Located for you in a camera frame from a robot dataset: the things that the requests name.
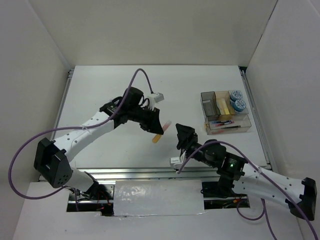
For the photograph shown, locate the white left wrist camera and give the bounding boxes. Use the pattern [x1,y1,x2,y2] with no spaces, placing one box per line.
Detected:
[147,92,165,110]

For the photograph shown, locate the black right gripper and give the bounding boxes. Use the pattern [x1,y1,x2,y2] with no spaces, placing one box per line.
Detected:
[175,122,217,168]

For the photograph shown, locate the red gel pen horizontal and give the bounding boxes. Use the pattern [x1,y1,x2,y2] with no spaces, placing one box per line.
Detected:
[214,122,233,128]

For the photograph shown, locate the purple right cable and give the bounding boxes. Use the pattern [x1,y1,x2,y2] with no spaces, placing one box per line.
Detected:
[176,141,318,240]

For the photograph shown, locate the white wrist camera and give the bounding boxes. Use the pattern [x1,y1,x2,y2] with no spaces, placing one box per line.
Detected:
[169,152,188,174]
[147,92,165,110]

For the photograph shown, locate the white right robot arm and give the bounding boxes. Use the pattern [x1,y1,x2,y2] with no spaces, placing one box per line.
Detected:
[175,123,317,221]

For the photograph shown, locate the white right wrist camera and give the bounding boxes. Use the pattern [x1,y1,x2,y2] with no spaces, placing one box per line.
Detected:
[169,152,188,174]

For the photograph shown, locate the smoky plastic desk organizer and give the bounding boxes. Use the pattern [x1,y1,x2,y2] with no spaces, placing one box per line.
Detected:
[200,90,252,135]

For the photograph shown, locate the yellow highlighter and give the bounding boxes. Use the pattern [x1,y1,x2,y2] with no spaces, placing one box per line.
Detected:
[219,98,230,115]

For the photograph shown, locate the orange pink highlighter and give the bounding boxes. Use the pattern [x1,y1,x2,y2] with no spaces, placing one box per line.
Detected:
[151,120,173,144]

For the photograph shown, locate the blue gel pen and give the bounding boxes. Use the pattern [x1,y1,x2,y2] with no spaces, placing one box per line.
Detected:
[210,120,234,126]

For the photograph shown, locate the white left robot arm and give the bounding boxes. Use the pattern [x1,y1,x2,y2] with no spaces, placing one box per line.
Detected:
[33,87,164,200]

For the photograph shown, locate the blue white glue jar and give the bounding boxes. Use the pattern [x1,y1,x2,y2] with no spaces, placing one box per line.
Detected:
[229,90,243,102]

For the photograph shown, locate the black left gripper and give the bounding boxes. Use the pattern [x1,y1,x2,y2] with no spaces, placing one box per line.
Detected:
[128,104,164,135]

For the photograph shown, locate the aluminium table edge rail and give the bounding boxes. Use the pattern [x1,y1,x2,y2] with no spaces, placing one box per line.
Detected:
[79,167,219,181]

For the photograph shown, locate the black red pen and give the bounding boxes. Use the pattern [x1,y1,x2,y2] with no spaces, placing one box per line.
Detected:
[221,125,241,130]

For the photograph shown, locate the right side aluminium rail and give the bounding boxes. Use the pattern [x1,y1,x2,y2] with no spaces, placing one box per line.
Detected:
[238,66,279,173]

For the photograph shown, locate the white front cover plate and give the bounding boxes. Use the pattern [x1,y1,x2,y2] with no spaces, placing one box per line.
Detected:
[113,180,205,217]

